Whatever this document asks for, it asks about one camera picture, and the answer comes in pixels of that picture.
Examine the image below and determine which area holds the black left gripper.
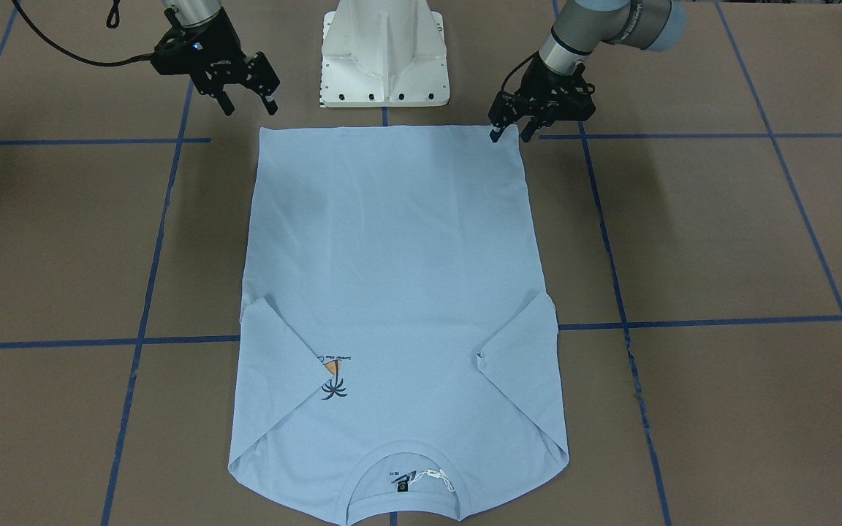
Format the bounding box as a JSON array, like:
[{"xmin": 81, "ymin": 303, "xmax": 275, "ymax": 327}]
[{"xmin": 488, "ymin": 57, "xmax": 596, "ymax": 143}]

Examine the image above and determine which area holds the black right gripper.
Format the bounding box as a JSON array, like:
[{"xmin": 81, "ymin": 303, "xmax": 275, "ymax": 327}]
[{"xmin": 185, "ymin": 15, "xmax": 280, "ymax": 116}]

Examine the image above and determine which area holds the light blue t-shirt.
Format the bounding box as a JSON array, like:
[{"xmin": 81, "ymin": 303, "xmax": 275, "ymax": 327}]
[{"xmin": 227, "ymin": 126, "xmax": 570, "ymax": 525}]

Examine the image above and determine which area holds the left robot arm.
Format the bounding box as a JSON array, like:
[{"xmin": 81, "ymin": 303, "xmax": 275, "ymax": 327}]
[{"xmin": 488, "ymin": 1, "xmax": 687, "ymax": 143}]

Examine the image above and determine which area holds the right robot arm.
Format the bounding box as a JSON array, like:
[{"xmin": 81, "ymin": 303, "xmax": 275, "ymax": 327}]
[{"xmin": 150, "ymin": 1, "xmax": 280, "ymax": 116}]

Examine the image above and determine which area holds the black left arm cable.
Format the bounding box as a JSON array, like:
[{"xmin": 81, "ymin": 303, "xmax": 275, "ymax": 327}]
[{"xmin": 500, "ymin": 50, "xmax": 543, "ymax": 99}]

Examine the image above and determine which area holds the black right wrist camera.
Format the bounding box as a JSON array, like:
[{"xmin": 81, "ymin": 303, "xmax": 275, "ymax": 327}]
[{"xmin": 149, "ymin": 28, "xmax": 210, "ymax": 75}]

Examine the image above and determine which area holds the white pedestal column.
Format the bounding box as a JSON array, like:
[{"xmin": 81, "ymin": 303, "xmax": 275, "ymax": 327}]
[{"xmin": 319, "ymin": 1, "xmax": 451, "ymax": 109}]

